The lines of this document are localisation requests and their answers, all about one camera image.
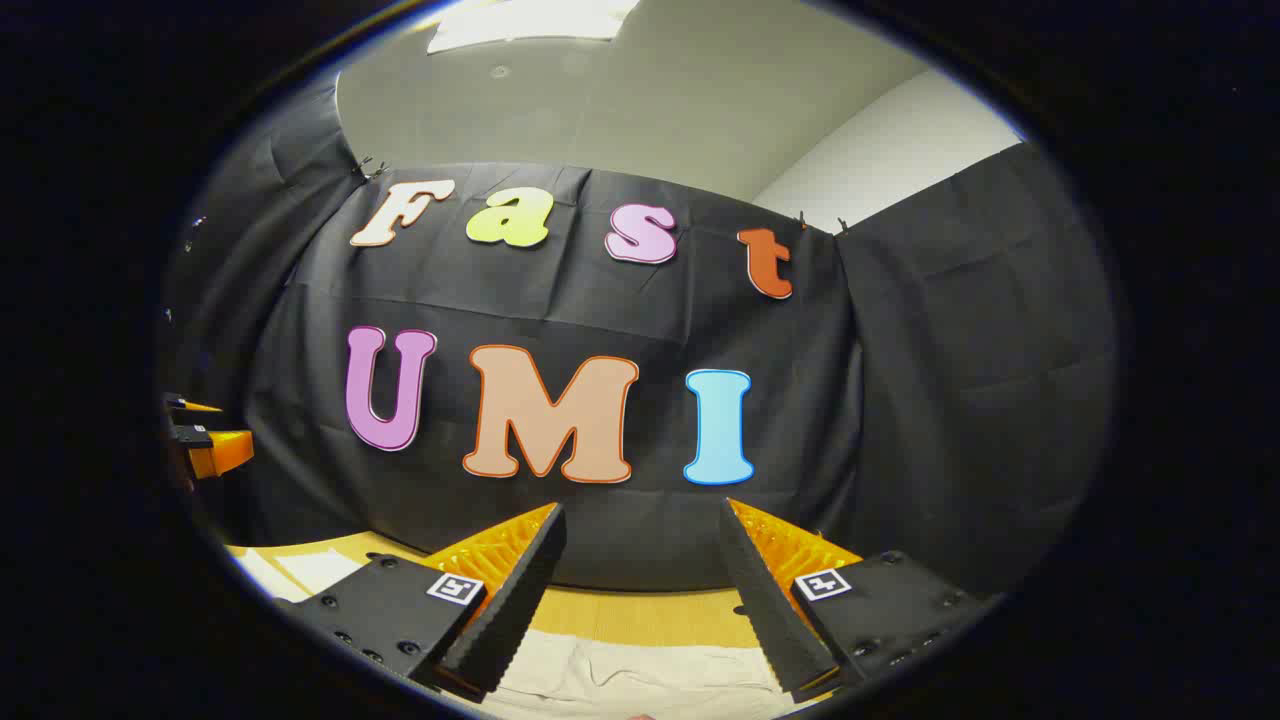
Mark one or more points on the black backdrop cloth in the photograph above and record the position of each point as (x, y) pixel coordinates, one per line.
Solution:
(900, 400)

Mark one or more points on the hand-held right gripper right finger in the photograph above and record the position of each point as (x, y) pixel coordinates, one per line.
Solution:
(765, 610)

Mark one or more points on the white jeans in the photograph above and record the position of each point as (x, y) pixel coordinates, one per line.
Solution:
(640, 670)

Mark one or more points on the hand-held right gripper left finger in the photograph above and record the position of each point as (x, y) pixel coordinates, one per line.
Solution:
(520, 600)

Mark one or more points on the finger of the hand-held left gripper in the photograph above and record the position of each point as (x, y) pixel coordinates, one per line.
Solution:
(190, 405)
(225, 452)

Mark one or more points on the ceiling light panel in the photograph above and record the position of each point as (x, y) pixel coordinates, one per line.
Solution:
(530, 22)

